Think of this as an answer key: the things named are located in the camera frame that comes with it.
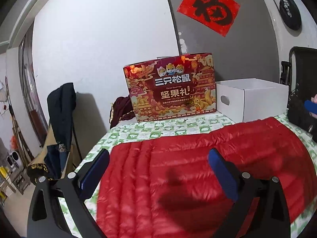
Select red down jacket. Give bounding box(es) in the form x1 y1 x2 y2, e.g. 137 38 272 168
97 117 316 237

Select dark clothes on chair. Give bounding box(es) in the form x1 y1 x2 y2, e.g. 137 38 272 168
27 82 76 185

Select black mesh office chair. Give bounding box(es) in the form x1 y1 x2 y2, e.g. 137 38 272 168
280 46 316 102

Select white storage box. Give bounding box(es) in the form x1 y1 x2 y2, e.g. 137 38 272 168
216 79 289 123

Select white speaker device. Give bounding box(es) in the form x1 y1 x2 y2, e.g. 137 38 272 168
7 151 23 169

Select black racket bag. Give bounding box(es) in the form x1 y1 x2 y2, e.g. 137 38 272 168
273 0 302 31

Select dark red cloth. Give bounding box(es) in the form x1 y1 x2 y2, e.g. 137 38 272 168
109 96 135 129

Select red nut gift box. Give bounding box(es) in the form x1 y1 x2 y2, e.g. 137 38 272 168
123 53 217 122

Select red paper wall decoration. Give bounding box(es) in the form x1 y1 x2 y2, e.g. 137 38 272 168
177 0 240 36

